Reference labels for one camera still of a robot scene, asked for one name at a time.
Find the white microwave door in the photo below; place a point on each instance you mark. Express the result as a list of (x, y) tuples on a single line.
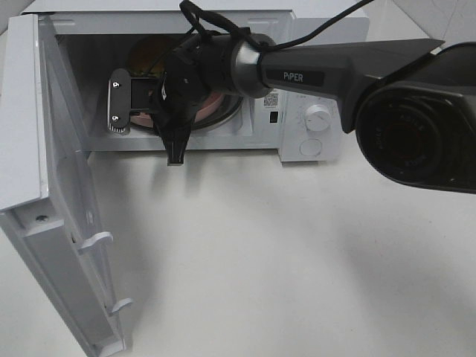
[(49, 209)]

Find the white microwave oven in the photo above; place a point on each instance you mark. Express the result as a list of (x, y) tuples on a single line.
[(83, 42)]

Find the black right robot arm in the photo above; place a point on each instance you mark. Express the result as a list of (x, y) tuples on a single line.
[(410, 103)]

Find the glass microwave turntable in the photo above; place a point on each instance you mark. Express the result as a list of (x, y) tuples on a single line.
[(229, 107)]

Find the pink round plate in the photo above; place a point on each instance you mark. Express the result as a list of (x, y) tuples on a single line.
[(210, 106)]

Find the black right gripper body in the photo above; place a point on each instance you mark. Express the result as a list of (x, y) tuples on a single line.
[(173, 99)]

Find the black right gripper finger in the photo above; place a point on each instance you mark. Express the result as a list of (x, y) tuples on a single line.
[(175, 142)]

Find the burger with lettuce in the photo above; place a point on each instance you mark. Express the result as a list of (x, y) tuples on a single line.
[(144, 53)]

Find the white microwave knob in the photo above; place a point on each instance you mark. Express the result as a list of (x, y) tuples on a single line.
[(317, 118)]

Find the round microwave door button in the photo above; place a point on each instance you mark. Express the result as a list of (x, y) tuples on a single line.
[(311, 147)]

